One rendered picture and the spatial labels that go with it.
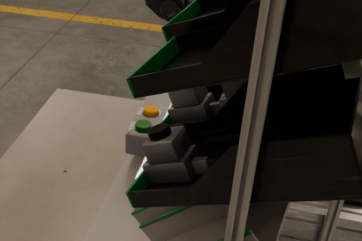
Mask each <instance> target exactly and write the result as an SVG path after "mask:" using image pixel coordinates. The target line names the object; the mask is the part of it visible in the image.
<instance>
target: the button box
mask: <svg viewBox="0 0 362 241"><path fill-rule="evenodd" d="M170 103H171V101H170V98H169V95H168V94H158V95H151V96H147V97H146V98H145V100H144V102H143V103H142V105H141V107H140V109H139V111H138V112H137V114H136V116H135V118H134V119H133V121H132V123H131V125H130V126H129V128H128V130H127V131H126V153H127V154H133V155H138V156H142V157H145V154H144V151H143V149H142V144H143V143H144V142H145V141H146V140H147V138H148V137H149V136H148V132H140V131H137V130H136V129H135V123H136V122H137V121H139V120H142V119H145V120H148V121H150V122H151V123H152V127H153V126H155V125H157V124H160V123H161V122H162V120H163V118H164V116H165V114H166V112H167V110H168V107H169V105H170ZM147 105H155V106H157V107H158V108H159V114H158V115H157V116H153V117H150V116H146V115H145V114H144V113H143V109H144V107H146V106H147Z"/></svg>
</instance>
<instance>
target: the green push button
mask: <svg viewBox="0 0 362 241"><path fill-rule="evenodd" d="M150 128H152V123H151V122H150V121H148V120H145V119H142V120H138V121H137V122H136V123H135V129H136V130H137V131H140V132H148V131H149V129H150Z"/></svg>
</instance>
